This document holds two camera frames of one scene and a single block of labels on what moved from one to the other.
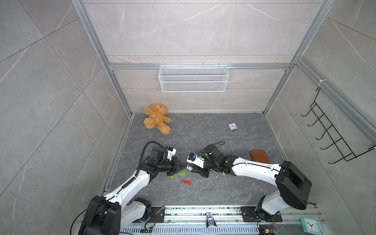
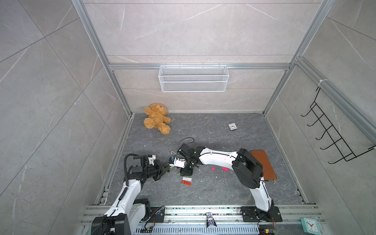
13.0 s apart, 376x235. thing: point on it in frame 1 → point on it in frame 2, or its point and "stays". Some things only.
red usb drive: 186,182 stays
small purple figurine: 210,220 stays
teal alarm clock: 311,225 stays
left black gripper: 176,162 → 159,166
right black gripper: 201,171 → 185,172
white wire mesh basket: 209,78 stays
